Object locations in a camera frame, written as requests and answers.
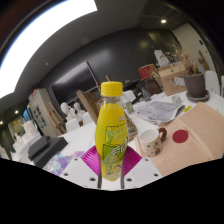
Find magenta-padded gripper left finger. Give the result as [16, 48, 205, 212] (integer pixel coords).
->
[60, 145, 103, 190]

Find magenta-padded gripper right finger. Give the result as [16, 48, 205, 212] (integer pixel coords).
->
[120, 145, 164, 190]

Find yellow drink bottle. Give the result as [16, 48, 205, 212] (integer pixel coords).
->
[94, 81, 130, 182]

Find black flat box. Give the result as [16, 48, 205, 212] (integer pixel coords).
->
[28, 134, 69, 168]

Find white chair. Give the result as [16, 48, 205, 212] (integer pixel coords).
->
[65, 118, 81, 133]
[203, 70, 221, 96]
[219, 74, 224, 98]
[81, 111, 94, 126]
[123, 89, 137, 104]

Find flat round red coaster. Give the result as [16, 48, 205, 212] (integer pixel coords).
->
[172, 129, 190, 144]

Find wooden easel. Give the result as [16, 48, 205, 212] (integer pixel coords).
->
[46, 101, 68, 134]

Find beige wood-grain table mat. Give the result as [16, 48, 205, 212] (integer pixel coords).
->
[133, 101, 224, 178]

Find white plaster bust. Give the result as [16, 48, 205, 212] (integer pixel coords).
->
[59, 102, 72, 122]
[73, 102, 84, 121]

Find newspaper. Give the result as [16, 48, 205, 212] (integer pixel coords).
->
[134, 99, 186, 126]

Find small white spray bottle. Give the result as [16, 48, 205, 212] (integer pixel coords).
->
[121, 93, 135, 114]

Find pale shelf cabinet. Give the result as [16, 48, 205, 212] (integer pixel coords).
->
[28, 88, 59, 138]

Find small glass cup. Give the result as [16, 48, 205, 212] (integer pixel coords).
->
[170, 94, 183, 105]

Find dark brown wooden crate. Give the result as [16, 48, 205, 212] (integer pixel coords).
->
[143, 77, 163, 97]

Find cardboard box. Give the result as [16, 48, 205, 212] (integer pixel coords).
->
[156, 63, 189, 97]

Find potted dried plant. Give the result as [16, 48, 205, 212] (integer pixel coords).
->
[164, 43, 211, 103]

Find red box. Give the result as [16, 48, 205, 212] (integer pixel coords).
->
[137, 64, 156, 80]

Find white plaster statue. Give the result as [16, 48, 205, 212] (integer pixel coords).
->
[153, 49, 171, 68]

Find wooden figure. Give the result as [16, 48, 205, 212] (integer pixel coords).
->
[197, 49, 212, 72]

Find long ceiling light strip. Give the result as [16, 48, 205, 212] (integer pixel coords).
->
[0, 0, 98, 99]

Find white mug with brown handle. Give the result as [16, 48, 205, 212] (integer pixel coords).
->
[138, 126, 169, 158]

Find dark wall screen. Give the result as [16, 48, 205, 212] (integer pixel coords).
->
[49, 60, 99, 104]

